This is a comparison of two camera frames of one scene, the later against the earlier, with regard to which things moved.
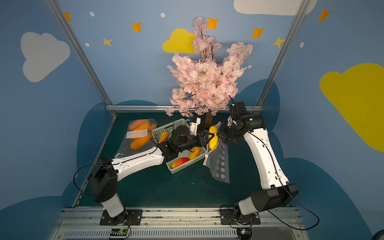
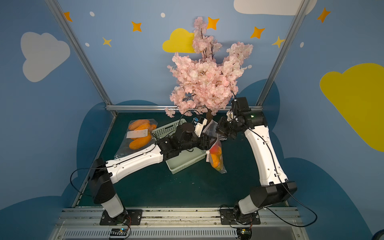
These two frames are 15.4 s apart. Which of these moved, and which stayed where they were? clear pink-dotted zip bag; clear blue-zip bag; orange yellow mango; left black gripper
Moved: orange yellow mango; clear pink-dotted zip bag
Stayed: left black gripper; clear blue-zip bag
